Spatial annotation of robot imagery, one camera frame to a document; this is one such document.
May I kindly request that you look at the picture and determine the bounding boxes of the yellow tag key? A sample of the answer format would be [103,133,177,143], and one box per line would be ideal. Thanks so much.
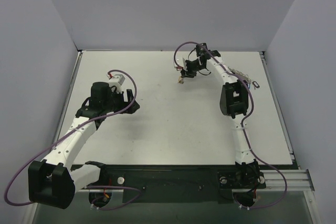
[178,77,184,84]

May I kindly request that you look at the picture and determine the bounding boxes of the red handled metal key organizer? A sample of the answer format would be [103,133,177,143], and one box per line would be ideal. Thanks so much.
[228,67,253,84]

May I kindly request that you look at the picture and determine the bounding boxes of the black key tag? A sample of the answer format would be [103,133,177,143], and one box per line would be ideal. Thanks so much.
[252,81,260,89]

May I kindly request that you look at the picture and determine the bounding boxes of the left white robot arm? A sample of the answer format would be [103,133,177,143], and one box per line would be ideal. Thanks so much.
[28,81,140,209]

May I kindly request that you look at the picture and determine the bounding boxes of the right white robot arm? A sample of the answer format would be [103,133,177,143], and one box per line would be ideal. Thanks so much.
[174,41,262,187]

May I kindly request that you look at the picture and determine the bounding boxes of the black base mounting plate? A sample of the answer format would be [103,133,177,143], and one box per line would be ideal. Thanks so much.
[78,165,266,205]

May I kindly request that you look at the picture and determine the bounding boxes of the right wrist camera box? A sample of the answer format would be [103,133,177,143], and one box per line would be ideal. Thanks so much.
[173,57,185,69]

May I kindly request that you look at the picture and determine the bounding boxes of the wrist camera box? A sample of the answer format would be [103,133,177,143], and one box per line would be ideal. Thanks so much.
[108,74,125,89]
[173,57,185,69]

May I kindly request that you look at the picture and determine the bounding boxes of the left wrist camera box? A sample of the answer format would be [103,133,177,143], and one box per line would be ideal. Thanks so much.
[108,74,125,89]

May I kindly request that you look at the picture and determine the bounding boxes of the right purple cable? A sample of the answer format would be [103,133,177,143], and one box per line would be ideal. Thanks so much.
[173,40,287,211]

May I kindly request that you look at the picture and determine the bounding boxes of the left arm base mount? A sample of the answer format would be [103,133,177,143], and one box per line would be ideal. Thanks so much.
[88,178,112,208]

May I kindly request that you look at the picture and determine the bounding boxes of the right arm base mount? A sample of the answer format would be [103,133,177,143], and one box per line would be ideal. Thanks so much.
[217,165,266,207]

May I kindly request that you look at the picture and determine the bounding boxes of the aluminium rail frame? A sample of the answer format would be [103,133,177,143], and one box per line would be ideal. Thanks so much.
[259,51,314,191]

